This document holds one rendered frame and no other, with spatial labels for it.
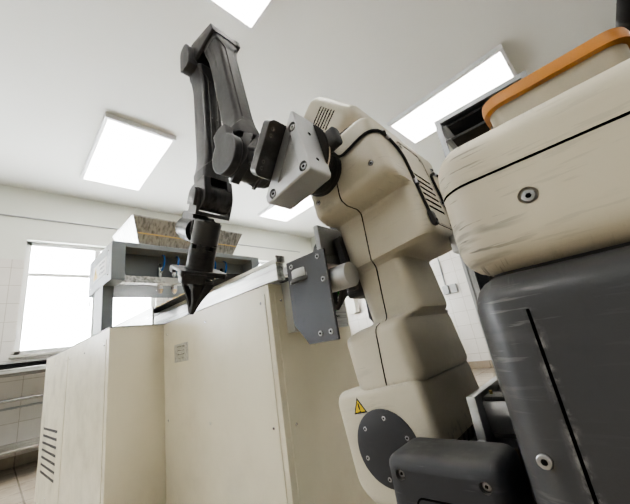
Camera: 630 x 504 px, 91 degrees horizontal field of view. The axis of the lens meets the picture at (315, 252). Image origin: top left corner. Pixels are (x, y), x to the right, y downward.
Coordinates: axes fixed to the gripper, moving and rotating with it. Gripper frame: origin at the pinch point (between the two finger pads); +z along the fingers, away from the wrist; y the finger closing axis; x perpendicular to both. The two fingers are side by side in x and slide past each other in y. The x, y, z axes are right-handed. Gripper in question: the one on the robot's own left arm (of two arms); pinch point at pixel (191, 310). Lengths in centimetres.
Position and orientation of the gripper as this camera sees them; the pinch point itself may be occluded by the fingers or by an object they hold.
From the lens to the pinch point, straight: 73.9
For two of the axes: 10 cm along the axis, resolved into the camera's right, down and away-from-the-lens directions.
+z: -2.0, 9.8, 0.3
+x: 7.0, 1.6, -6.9
